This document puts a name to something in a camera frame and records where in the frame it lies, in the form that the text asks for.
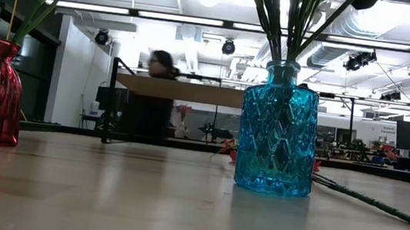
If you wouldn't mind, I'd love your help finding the person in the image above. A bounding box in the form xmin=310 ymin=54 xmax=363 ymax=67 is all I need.
xmin=124 ymin=47 xmax=184 ymax=147

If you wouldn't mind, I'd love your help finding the white flower bunch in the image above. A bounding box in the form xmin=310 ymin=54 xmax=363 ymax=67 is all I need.
xmin=280 ymin=0 xmax=322 ymax=66

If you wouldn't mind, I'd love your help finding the black LED light bar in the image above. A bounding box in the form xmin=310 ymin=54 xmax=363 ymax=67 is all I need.
xmin=42 ymin=0 xmax=410 ymax=53

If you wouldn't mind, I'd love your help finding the small black desk device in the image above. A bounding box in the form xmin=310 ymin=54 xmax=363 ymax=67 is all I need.
xmin=197 ymin=121 xmax=235 ymax=142

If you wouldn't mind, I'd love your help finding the blue glass vase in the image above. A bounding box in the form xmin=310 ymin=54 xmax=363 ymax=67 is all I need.
xmin=232 ymin=55 xmax=327 ymax=200

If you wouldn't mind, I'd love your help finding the vase with red flowers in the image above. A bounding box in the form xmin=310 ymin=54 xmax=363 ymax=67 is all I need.
xmin=172 ymin=102 xmax=194 ymax=139

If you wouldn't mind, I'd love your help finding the red flower bunch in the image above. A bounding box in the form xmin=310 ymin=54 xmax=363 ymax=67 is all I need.
xmin=204 ymin=135 xmax=410 ymax=228

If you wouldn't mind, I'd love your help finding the orange tulip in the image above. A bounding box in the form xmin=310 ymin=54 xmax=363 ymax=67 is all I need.
xmin=292 ymin=0 xmax=362 ymax=69

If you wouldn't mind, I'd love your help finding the white container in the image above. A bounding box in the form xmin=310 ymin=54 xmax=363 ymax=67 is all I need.
xmin=88 ymin=99 xmax=102 ymax=118

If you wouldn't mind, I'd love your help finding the black ceiling spotlight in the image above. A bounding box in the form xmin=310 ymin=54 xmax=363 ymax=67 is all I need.
xmin=93 ymin=28 xmax=111 ymax=47
xmin=221 ymin=38 xmax=238 ymax=56

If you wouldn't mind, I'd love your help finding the black track light cluster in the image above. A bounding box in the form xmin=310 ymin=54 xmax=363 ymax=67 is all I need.
xmin=379 ymin=89 xmax=402 ymax=102
xmin=342 ymin=48 xmax=378 ymax=75

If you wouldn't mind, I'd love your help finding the wooden shelf with black legs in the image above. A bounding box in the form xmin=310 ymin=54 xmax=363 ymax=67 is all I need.
xmin=99 ymin=56 xmax=358 ymax=172

